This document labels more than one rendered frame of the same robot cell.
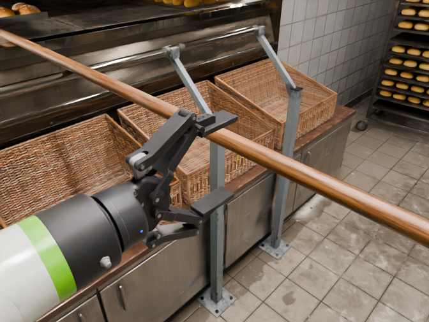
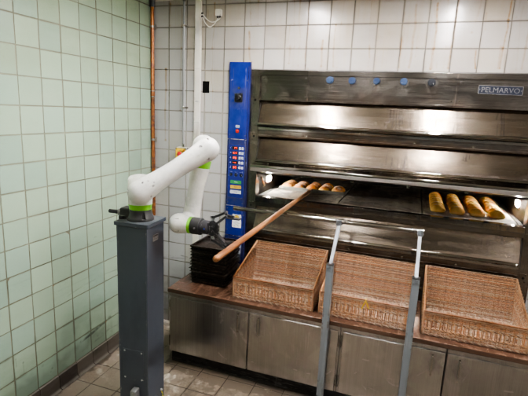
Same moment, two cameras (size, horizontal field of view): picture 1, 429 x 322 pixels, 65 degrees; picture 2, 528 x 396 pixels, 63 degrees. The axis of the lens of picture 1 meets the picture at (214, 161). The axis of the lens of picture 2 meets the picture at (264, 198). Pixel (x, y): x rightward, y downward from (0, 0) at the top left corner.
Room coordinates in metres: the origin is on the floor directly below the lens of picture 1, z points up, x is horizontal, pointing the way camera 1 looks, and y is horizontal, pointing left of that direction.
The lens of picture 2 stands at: (-0.38, -2.01, 1.82)
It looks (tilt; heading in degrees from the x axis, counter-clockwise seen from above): 12 degrees down; 64
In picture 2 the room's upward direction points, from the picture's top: 3 degrees clockwise
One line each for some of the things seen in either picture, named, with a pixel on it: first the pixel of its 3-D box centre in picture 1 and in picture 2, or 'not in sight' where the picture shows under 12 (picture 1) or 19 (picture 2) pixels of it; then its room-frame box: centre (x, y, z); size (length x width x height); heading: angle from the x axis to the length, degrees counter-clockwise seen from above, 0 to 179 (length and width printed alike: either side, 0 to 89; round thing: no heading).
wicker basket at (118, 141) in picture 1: (80, 189); (282, 273); (0.98, 0.49, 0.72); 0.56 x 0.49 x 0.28; 137
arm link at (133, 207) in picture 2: not in sight; (140, 192); (0.00, 0.35, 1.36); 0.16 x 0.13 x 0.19; 81
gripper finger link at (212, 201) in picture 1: (212, 200); not in sight; (0.41, 0.00, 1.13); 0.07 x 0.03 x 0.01; 136
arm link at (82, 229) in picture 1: (78, 237); (198, 225); (0.27, 0.15, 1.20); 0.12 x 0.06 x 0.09; 46
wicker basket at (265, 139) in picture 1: (199, 133); (368, 287); (1.40, 0.07, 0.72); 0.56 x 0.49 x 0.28; 134
